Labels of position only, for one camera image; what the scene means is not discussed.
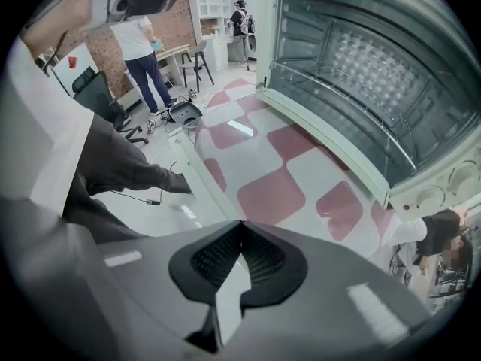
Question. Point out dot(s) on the white cabinet with red sticker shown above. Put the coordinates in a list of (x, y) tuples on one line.
[(73, 70)]

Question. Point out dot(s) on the white shelf cabinet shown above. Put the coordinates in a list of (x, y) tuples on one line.
[(210, 17)]

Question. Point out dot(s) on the overturned black chair seat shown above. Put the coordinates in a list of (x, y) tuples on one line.
[(184, 113)]

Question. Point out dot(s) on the white glass toaster oven door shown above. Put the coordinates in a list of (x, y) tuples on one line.
[(270, 164)]

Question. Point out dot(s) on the person's dark trousers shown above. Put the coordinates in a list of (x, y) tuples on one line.
[(112, 164)]

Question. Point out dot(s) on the black office chair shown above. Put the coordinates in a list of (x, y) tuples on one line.
[(97, 92)]

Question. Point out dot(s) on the wooden desk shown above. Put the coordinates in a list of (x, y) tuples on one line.
[(171, 56)]

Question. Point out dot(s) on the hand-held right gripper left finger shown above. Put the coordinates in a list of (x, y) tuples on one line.
[(204, 261)]

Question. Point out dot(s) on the white head-worn camera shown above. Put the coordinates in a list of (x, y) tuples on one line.
[(109, 2)]

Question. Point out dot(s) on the white toaster oven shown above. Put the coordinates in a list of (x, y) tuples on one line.
[(376, 51)]

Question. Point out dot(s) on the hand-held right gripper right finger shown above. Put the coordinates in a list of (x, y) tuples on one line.
[(276, 265)]

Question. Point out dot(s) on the blue cloth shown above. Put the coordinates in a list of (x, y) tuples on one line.
[(157, 45)]

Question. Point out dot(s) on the white oven knob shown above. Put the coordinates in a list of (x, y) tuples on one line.
[(431, 196), (465, 179)]

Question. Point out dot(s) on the grey chair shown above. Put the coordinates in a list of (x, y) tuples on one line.
[(197, 56)]

